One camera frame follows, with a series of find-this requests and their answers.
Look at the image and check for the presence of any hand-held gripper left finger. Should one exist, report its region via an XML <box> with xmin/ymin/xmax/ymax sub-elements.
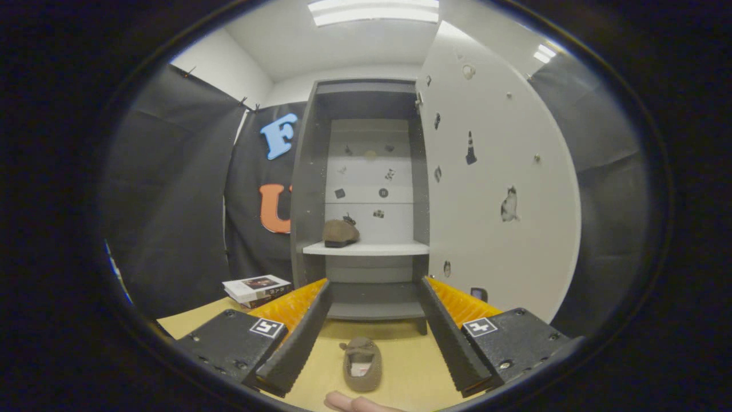
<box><xmin>174</xmin><ymin>278</ymin><xmax>333</xmax><ymax>398</ymax></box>

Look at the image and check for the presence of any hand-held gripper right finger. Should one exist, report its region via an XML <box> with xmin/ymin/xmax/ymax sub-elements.
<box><xmin>420</xmin><ymin>275</ymin><xmax>585</xmax><ymax>400</ymax></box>

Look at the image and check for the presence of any brown fuzzy shoe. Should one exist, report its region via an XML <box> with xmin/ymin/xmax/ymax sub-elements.
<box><xmin>322</xmin><ymin>215</ymin><xmax>361</xmax><ymax>248</ymax></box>
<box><xmin>340</xmin><ymin>337</ymin><xmax>383</xmax><ymax>393</ymax></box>

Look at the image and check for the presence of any grey shoe cabinet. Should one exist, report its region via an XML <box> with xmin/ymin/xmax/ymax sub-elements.
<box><xmin>290</xmin><ymin>78</ymin><xmax>431</xmax><ymax>336</ymax></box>

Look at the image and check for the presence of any white shoe cabinet door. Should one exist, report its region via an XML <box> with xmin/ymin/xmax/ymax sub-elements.
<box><xmin>416</xmin><ymin>21</ymin><xmax>583</xmax><ymax>324</ymax></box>

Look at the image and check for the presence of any dark cover book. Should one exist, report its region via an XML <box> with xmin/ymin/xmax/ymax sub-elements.
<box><xmin>226</xmin><ymin>291</ymin><xmax>293</xmax><ymax>310</ymax></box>

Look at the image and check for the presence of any white cover book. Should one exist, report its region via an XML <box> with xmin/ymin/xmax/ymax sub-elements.
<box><xmin>222</xmin><ymin>275</ymin><xmax>292</xmax><ymax>304</ymax></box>

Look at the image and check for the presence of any black backdrop cloth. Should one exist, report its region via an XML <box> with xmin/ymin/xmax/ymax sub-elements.
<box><xmin>103</xmin><ymin>54</ymin><xmax>650</xmax><ymax>338</ymax></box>

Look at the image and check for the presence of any large ceiling light panel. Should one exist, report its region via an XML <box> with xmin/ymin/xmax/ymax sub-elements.
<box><xmin>308</xmin><ymin>0</ymin><xmax>440</xmax><ymax>27</ymax></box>

